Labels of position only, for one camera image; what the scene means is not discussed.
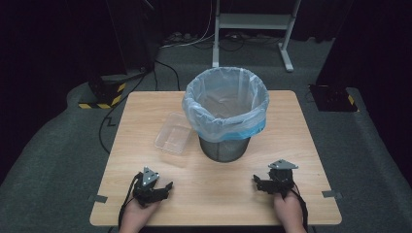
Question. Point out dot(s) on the clear plastic container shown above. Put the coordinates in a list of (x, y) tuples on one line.
[(173, 134)]

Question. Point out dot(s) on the translucent blue trash bag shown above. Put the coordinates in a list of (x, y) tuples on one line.
[(225, 103)]

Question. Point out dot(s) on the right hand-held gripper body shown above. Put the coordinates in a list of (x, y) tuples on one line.
[(281, 176)]

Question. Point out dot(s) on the person's left hand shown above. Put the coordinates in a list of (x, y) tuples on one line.
[(137, 215)]

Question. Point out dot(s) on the white metal stand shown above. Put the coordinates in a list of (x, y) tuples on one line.
[(254, 22)]

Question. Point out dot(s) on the metal mesh trash can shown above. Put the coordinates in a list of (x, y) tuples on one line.
[(224, 149)]

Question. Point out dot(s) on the grey tape piece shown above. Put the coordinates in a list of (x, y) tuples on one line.
[(99, 198), (331, 194)]

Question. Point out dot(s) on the black base with yellow stripes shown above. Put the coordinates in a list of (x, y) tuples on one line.
[(103, 92), (333, 98)]

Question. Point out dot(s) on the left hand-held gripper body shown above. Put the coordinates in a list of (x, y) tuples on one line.
[(147, 189)]

